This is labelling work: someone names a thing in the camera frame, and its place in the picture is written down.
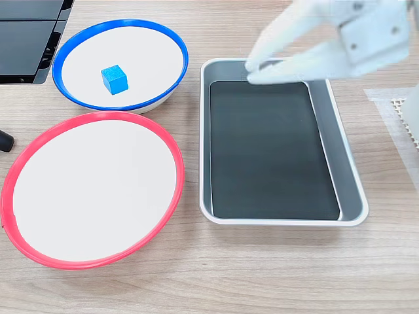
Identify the black stacked document tray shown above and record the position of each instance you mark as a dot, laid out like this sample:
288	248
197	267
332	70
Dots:
23	45

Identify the red rimmed white dish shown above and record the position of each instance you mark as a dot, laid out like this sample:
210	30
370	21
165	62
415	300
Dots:
91	189

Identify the silver metal tray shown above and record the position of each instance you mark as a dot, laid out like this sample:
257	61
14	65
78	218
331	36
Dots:
343	147

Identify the translucent plastic sheet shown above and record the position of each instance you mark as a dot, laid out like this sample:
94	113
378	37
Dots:
386	108

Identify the blue rimmed white dish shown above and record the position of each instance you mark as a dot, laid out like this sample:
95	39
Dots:
140	59

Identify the black tray liner mat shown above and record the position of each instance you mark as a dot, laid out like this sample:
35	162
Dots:
271	150

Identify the black rounded object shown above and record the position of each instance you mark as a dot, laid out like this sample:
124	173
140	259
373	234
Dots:
6	140

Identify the blue cube block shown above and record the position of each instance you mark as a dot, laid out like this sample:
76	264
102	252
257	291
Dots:
114	80

